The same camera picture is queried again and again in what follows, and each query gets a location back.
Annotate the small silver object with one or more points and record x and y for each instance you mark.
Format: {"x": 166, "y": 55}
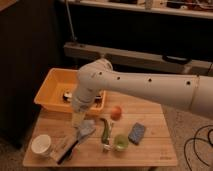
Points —
{"x": 106, "y": 147}

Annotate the wooden table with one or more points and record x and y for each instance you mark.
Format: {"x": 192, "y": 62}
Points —
{"x": 155, "y": 149}

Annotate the green chili pepper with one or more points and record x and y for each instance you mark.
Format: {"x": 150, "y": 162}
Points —
{"x": 105, "y": 133}

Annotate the orange fruit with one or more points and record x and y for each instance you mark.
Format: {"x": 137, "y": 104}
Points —
{"x": 116, "y": 113}

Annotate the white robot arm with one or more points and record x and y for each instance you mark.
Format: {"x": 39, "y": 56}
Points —
{"x": 192, "y": 93}

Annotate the grey metal shelf rail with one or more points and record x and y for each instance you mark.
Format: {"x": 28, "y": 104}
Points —
{"x": 137, "y": 59}

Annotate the small green cup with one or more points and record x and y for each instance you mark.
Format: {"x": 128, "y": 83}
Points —
{"x": 121, "y": 142}

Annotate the blue sponge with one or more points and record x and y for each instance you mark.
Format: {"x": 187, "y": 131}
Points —
{"x": 137, "y": 133}

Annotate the yellow plastic bin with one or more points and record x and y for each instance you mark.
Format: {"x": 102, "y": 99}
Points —
{"x": 57, "y": 82}

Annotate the grey cloth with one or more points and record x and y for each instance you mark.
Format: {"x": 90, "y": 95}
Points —
{"x": 84, "y": 129}

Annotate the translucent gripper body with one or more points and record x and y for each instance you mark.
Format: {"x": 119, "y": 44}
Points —
{"x": 77, "y": 119}

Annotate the beige board eraser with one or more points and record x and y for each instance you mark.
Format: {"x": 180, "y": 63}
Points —
{"x": 63, "y": 148}

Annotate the white paper cup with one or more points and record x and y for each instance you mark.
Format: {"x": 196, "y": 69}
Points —
{"x": 42, "y": 145}

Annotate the white black tool in bin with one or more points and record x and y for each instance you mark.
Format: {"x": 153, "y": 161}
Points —
{"x": 67, "y": 97}

